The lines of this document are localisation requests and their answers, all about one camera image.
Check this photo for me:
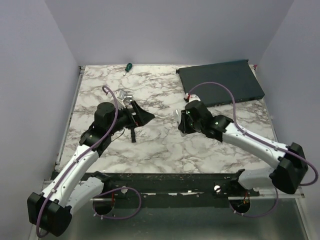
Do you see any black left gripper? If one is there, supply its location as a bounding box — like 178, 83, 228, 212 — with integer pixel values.
108, 100, 155, 135

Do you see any white remote control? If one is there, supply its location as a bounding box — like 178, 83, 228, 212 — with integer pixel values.
173, 109, 186, 137

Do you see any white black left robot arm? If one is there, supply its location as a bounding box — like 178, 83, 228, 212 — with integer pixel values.
27, 101, 155, 238

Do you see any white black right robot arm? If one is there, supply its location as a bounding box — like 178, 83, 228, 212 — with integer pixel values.
173, 100, 308, 196

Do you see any black cable connector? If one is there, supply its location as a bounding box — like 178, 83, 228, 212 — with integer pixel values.
130, 128, 136, 143

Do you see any silver metal bracket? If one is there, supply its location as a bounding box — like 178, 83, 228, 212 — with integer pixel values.
123, 94, 134, 104

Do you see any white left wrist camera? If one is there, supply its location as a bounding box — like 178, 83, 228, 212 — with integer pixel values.
116, 89, 127, 108

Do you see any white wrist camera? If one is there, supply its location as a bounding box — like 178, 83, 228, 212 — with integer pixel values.
116, 89, 127, 108
183, 93, 201, 103

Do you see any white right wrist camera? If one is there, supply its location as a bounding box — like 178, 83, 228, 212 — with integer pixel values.
183, 93, 201, 103

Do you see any green handled screwdriver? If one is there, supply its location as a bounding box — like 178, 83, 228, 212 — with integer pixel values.
123, 62, 133, 76

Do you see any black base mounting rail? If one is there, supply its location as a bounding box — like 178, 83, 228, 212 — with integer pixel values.
80, 171, 260, 209

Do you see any aluminium left side rail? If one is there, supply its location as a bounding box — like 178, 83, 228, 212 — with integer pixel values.
53, 65, 86, 171

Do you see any aluminium rail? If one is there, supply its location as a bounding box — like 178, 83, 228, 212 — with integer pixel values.
53, 65, 86, 171
42, 177, 305, 201

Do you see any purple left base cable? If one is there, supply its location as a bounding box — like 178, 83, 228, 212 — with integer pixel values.
92, 187, 143, 221

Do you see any dark flat network switch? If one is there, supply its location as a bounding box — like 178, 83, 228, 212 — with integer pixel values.
176, 59, 265, 107

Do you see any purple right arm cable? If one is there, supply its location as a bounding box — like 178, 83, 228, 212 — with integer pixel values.
187, 81, 320, 218

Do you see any aluminium front rail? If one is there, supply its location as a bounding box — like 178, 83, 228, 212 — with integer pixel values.
42, 177, 305, 201

